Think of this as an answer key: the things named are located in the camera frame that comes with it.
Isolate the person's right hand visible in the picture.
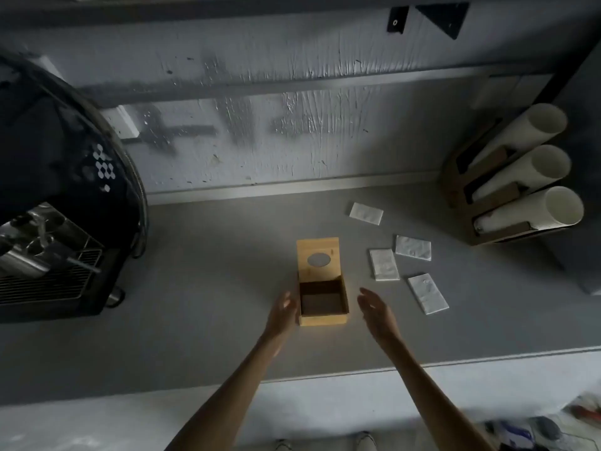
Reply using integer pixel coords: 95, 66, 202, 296
357, 287, 403, 344

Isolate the person's left hand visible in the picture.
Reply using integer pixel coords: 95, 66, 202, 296
263, 291, 299, 344

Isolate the person's left forearm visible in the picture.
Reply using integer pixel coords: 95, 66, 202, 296
164, 334, 284, 451

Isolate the person's right forearm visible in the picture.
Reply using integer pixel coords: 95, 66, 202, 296
380, 331, 497, 451

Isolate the white napkin pack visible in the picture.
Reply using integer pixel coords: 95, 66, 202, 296
394, 235, 432, 262
407, 273, 449, 315
368, 249, 401, 282
349, 202, 384, 226

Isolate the wooden tissue box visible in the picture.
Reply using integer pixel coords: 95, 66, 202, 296
296, 237, 350, 327

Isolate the wooden cup holder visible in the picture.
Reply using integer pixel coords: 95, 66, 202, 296
439, 118, 557, 246

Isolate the white paper cup stack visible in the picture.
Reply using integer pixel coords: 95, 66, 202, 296
470, 103, 568, 169
473, 186, 585, 235
471, 144, 572, 202

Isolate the black espresso machine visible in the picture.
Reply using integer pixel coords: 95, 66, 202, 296
0, 48, 149, 324

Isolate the white wall socket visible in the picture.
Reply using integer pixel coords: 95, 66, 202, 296
101, 105, 141, 140

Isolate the black shelf bracket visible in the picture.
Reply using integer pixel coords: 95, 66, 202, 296
415, 3, 470, 40

